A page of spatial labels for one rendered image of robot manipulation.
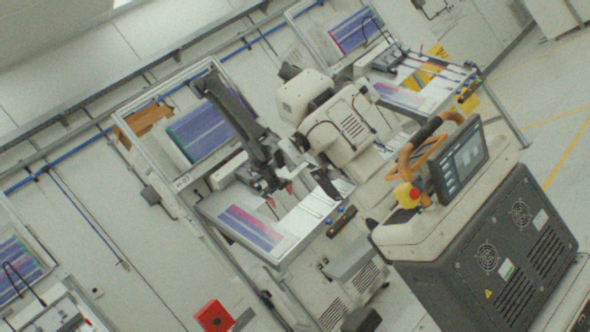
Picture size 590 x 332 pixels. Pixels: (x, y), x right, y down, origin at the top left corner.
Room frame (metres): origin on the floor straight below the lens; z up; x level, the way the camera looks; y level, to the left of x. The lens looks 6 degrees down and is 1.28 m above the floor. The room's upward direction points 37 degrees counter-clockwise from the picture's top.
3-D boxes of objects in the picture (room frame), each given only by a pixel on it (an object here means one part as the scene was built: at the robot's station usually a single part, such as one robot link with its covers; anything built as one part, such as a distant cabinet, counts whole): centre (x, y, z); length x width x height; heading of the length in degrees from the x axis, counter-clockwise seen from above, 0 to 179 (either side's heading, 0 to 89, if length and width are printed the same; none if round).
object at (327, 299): (2.90, 0.39, 0.31); 0.70 x 0.65 x 0.62; 119
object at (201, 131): (2.83, 0.28, 1.52); 0.51 x 0.13 x 0.27; 119
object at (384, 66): (3.46, -0.97, 0.65); 1.01 x 0.73 x 1.29; 29
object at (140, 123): (3.03, 0.52, 1.82); 0.68 x 0.30 x 0.20; 119
